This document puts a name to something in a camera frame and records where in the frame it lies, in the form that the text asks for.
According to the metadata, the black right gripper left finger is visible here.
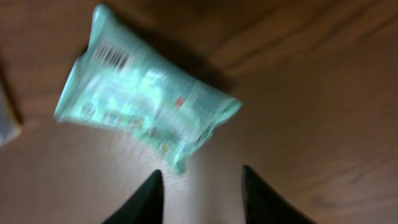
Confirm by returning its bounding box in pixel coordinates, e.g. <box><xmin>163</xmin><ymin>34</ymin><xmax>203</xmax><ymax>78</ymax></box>
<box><xmin>103</xmin><ymin>170</ymin><xmax>164</xmax><ymax>224</ymax></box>

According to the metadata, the red purple snack packet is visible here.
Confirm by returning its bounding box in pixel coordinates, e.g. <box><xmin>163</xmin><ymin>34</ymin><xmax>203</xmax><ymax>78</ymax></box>
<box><xmin>0</xmin><ymin>81</ymin><xmax>22</xmax><ymax>146</ymax></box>

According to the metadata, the teal green snack packet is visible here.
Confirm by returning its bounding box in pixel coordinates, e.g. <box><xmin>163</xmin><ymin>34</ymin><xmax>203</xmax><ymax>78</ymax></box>
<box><xmin>54</xmin><ymin>4</ymin><xmax>242</xmax><ymax>173</ymax></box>

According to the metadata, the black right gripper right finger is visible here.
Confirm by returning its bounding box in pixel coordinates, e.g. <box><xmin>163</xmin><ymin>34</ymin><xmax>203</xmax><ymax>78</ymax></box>
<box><xmin>242</xmin><ymin>165</ymin><xmax>315</xmax><ymax>224</ymax></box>

